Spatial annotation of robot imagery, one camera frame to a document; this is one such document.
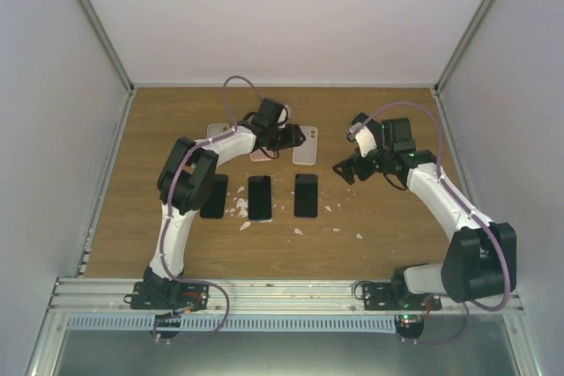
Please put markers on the blue phone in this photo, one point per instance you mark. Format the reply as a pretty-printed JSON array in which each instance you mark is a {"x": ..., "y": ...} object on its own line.
[{"x": 259, "y": 198}]

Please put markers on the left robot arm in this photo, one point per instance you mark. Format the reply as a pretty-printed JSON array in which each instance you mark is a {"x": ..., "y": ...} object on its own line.
[{"x": 185, "y": 182}]

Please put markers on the purple phone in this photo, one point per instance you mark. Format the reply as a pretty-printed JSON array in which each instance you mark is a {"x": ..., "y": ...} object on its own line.
[{"x": 306, "y": 195}]

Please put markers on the cream cased phone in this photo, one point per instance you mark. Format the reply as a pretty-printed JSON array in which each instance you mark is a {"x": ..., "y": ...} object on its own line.
[{"x": 306, "y": 153}]

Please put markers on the bare black phone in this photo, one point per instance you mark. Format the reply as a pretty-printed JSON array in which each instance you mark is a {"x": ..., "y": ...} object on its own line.
[{"x": 359, "y": 121}]

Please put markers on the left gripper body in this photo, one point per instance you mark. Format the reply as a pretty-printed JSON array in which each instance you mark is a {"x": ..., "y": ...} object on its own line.
[{"x": 279, "y": 142}]

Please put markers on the aluminium front rail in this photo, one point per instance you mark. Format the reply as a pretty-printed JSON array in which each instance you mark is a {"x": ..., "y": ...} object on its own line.
[{"x": 244, "y": 296}]

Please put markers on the slotted cable duct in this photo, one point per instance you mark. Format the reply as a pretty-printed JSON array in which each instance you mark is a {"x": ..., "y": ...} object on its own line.
[{"x": 237, "y": 323}]

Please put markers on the white debris pile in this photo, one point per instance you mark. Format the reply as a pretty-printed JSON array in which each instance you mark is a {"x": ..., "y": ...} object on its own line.
[{"x": 237, "y": 206}]

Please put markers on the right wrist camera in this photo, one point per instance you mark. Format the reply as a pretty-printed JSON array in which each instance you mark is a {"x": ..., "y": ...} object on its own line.
[{"x": 367, "y": 136}]

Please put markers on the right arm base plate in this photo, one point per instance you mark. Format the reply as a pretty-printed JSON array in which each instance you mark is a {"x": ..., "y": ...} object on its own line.
[{"x": 388, "y": 296}]

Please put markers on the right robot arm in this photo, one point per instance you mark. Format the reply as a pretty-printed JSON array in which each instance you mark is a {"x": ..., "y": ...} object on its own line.
[{"x": 480, "y": 264}]

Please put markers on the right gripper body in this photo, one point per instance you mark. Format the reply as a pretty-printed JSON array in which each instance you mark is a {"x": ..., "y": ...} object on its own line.
[{"x": 364, "y": 173}]

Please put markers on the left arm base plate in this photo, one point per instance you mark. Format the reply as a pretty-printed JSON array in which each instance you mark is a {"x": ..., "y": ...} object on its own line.
[{"x": 156, "y": 293}]

